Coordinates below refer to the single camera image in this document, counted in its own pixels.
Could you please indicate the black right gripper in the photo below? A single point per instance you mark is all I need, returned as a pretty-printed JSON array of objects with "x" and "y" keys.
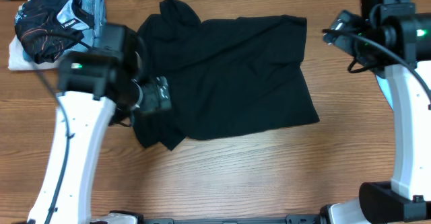
[{"x": 344, "y": 43}]

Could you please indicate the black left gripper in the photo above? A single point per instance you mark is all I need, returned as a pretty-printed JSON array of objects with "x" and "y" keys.
[{"x": 153, "y": 102}]

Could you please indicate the black t-shirt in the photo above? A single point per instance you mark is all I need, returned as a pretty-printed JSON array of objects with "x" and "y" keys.
[{"x": 226, "y": 77}]

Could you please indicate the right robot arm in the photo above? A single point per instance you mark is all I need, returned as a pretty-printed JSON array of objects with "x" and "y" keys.
[{"x": 392, "y": 40}]

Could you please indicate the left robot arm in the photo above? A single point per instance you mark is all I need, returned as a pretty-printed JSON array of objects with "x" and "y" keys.
[{"x": 96, "y": 88}]

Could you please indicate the light blue t-shirt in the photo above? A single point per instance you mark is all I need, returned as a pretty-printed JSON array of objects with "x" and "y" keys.
[{"x": 386, "y": 90}]

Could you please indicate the folded blue denim jeans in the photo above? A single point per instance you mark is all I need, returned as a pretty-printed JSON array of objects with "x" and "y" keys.
[{"x": 98, "y": 10}]

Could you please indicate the black orange patterned shirt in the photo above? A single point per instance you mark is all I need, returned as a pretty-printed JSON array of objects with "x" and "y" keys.
[{"x": 48, "y": 28}]

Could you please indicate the folded white garment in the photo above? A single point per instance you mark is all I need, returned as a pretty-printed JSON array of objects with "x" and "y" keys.
[{"x": 17, "y": 62}]

